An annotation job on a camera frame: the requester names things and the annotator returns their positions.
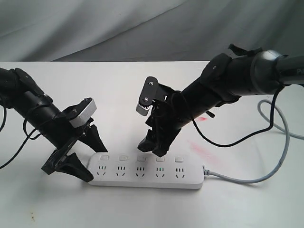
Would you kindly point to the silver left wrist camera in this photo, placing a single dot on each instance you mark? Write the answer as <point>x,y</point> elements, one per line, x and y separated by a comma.
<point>82,112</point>

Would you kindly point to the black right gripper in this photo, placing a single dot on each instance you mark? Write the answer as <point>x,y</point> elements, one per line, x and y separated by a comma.
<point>166,121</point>

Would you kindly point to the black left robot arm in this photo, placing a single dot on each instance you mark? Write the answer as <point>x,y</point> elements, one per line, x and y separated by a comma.
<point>20,92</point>

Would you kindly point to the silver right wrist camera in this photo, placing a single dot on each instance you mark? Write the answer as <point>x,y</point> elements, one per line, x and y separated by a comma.
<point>152,92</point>

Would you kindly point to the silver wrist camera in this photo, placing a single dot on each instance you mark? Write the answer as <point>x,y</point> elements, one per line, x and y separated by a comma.
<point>152,92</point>
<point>82,112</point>

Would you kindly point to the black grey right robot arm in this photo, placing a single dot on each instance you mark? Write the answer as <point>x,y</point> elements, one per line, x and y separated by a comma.
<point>224,80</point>

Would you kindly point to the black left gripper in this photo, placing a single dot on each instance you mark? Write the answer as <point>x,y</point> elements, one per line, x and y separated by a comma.
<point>58,130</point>

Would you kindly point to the white five-outlet power strip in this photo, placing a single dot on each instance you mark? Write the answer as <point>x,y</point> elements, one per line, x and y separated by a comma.
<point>146,170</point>

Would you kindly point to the grey backdrop cloth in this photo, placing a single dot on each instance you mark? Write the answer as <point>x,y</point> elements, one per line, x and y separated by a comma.
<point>146,30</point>

